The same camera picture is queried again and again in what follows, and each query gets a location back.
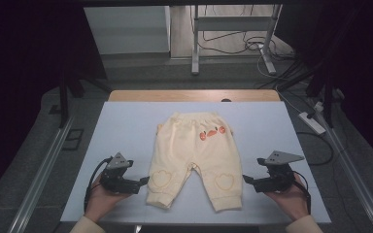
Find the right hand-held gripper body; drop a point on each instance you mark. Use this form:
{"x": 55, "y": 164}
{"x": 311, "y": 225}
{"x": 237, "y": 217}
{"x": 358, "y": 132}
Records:
{"x": 277, "y": 179}

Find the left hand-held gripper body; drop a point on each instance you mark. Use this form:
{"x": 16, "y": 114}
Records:
{"x": 119, "y": 181}

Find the cream baby pants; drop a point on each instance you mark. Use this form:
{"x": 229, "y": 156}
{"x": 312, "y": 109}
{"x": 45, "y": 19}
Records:
{"x": 187, "y": 152}

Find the person's right hand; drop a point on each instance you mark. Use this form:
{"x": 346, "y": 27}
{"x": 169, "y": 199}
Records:
{"x": 293, "y": 202}

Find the person's left hand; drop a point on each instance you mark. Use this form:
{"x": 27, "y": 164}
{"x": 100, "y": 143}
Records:
{"x": 100, "y": 202}

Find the dark floor plate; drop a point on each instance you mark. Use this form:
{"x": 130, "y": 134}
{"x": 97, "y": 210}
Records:
{"x": 73, "y": 139}

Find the white power strip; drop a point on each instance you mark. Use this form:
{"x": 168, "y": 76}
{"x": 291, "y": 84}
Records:
{"x": 311, "y": 123}

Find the black table grommet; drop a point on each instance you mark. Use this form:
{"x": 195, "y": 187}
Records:
{"x": 226, "y": 100}

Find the black metal stand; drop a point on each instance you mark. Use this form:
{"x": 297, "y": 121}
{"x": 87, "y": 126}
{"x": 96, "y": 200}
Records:
{"x": 327, "y": 97}
{"x": 64, "y": 97}

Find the dark curtain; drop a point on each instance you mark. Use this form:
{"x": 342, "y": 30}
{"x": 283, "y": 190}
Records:
{"x": 19, "y": 81}
{"x": 362, "y": 64}

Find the aluminium rail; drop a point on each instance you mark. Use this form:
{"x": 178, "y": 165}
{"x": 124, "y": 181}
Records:
{"x": 353, "y": 168}
{"x": 42, "y": 174}

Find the white metal desk frame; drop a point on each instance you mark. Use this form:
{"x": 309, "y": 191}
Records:
{"x": 233, "y": 23}

